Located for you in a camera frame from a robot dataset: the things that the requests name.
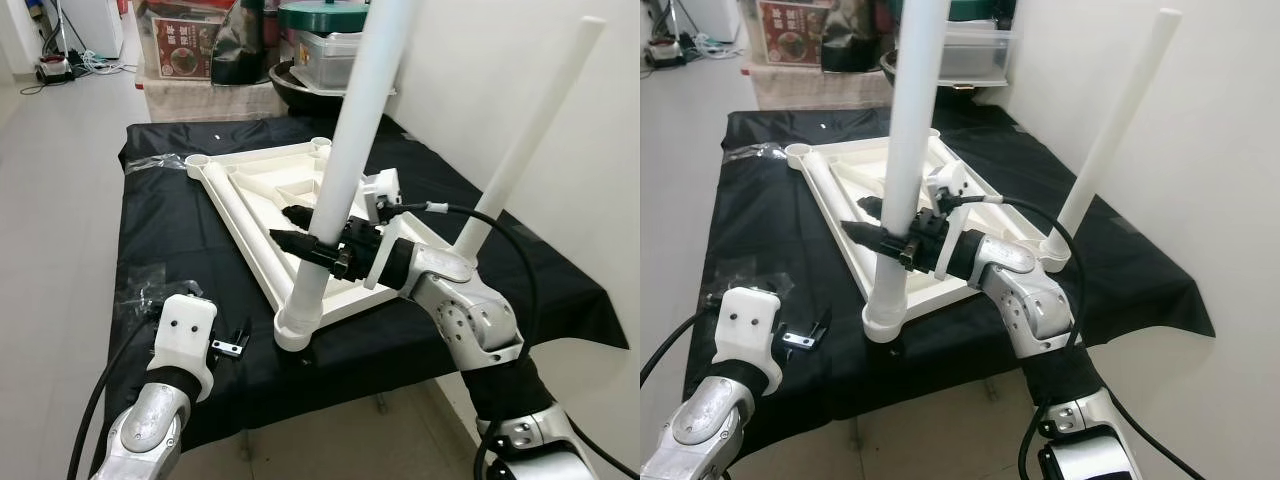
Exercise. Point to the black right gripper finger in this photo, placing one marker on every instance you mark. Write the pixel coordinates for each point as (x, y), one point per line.
(868, 207)
(305, 250)
(300, 215)
(870, 240)

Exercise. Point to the black tablecloth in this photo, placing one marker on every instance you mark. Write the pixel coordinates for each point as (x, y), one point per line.
(180, 230)
(760, 230)

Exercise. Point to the clear tape patch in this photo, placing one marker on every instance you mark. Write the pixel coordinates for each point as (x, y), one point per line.
(145, 288)

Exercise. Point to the beige cloth covered bench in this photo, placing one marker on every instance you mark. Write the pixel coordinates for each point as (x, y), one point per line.
(810, 88)
(200, 100)

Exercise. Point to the large black basin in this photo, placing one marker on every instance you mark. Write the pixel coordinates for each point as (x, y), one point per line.
(970, 88)
(300, 90)

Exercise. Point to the clear plastic storage box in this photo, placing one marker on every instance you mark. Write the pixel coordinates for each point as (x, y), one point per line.
(980, 50)
(325, 60)

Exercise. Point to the grey metal table leg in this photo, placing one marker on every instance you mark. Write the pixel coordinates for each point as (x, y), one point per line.
(245, 445)
(853, 430)
(990, 386)
(380, 404)

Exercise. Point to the green round pot lid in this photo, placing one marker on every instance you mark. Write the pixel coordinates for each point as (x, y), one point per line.
(975, 8)
(320, 15)

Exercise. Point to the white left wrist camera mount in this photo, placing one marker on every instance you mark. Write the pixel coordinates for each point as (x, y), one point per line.
(750, 325)
(185, 330)

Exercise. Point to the clear tape strip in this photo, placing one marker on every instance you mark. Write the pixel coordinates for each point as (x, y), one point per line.
(750, 152)
(150, 160)

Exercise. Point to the black plastic bag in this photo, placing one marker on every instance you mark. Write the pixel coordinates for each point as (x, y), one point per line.
(245, 45)
(855, 40)

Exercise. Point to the red printed carton box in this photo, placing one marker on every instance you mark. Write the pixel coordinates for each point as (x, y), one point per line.
(795, 35)
(185, 50)

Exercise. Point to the white cabinet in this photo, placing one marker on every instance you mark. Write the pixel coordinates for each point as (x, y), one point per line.
(95, 20)
(715, 15)

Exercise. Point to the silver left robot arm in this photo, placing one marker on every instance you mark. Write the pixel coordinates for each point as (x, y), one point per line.
(705, 430)
(140, 440)

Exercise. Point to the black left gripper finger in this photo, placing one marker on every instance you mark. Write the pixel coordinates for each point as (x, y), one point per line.
(822, 328)
(243, 332)

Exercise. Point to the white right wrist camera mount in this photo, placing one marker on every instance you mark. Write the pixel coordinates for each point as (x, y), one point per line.
(383, 188)
(950, 185)

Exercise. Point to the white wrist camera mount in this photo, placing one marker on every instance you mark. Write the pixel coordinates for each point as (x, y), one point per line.
(950, 185)
(750, 325)
(185, 330)
(383, 188)

